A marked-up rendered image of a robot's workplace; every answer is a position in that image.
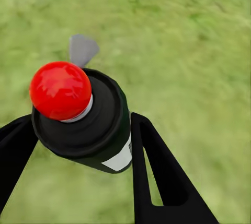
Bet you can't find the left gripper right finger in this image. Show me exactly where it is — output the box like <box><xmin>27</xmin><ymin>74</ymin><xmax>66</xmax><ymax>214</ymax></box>
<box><xmin>130</xmin><ymin>112</ymin><xmax>219</xmax><ymax>224</ymax></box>

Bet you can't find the pesticide atomizer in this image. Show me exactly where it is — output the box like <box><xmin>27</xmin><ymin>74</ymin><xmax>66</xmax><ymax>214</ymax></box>
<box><xmin>30</xmin><ymin>34</ymin><xmax>132</xmax><ymax>174</ymax></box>

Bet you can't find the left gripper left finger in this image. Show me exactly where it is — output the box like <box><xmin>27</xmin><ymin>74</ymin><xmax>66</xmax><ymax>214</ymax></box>
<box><xmin>0</xmin><ymin>113</ymin><xmax>39</xmax><ymax>214</ymax></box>

